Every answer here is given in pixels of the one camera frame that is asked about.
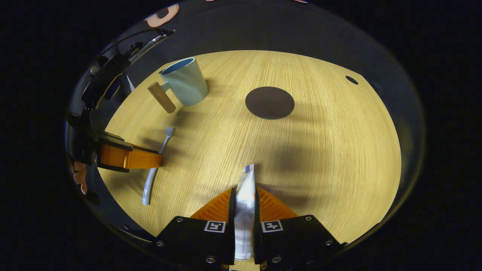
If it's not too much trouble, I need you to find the white toothbrush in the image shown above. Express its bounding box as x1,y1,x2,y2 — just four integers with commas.
142,126,175,206

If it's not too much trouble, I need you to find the white toothpaste tube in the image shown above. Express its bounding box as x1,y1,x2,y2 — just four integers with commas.
233,164,256,261

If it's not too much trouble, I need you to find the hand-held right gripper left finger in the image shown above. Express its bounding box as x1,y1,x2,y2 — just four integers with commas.
155,187,236,269

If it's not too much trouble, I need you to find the pale blue cup wooden handle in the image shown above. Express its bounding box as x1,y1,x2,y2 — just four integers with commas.
148,57,209,114

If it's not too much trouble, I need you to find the round dark coaster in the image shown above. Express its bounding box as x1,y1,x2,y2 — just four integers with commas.
245,87,295,120

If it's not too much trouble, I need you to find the black backdrop cloth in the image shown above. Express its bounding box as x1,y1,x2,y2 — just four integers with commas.
66,0,426,241

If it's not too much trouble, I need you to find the black cable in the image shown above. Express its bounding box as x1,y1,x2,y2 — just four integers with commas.
99,28,176,62

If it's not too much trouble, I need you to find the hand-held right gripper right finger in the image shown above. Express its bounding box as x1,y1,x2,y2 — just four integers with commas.
254,187,345,269

